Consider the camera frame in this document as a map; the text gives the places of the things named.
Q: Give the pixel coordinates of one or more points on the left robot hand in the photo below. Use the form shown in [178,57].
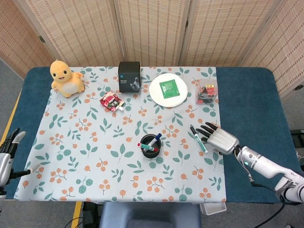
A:
[5,166]

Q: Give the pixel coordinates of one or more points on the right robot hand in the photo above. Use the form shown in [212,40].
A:
[223,141]

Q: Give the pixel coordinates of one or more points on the black cap marker pen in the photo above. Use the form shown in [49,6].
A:
[198,139]

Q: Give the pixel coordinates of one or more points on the black mesh pen holder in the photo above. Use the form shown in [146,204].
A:
[152,154]

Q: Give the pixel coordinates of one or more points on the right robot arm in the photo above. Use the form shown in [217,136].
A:
[261,164]

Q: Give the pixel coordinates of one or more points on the blue marker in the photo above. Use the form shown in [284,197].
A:
[156,138]

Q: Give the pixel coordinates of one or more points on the red-capped teal whiteboard marker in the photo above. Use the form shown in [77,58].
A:
[146,146]

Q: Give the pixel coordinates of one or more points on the blue felt table cover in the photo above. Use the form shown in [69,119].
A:
[249,107]

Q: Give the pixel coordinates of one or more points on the clear box of coffee capsules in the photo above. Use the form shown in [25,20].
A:
[206,93]

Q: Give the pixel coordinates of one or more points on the white plastic bin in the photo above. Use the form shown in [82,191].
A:
[213,209]

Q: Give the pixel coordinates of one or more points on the green sachet packet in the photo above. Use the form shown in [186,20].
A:
[169,89]

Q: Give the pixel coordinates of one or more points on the white paper plate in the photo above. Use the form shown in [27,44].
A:
[156,95]

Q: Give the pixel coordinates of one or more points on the yellow plush dinosaur toy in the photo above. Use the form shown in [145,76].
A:
[67,85]

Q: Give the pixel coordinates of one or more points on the blue padded chair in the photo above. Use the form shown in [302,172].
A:
[152,216]

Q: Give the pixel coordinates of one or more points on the floral print tablecloth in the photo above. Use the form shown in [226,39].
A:
[118,178]

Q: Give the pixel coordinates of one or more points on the black cardboard product box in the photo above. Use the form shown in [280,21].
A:
[128,80]

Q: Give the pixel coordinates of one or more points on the red snack pouch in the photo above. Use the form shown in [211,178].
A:
[109,101]

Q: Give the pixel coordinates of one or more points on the woven folding screen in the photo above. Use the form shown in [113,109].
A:
[154,28]

